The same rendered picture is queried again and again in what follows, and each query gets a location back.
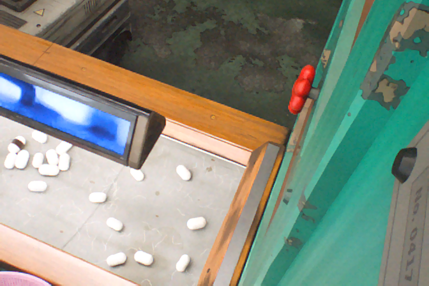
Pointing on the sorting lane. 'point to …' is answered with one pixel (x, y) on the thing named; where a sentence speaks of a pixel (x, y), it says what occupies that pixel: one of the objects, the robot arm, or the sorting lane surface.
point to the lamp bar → (78, 113)
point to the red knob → (303, 90)
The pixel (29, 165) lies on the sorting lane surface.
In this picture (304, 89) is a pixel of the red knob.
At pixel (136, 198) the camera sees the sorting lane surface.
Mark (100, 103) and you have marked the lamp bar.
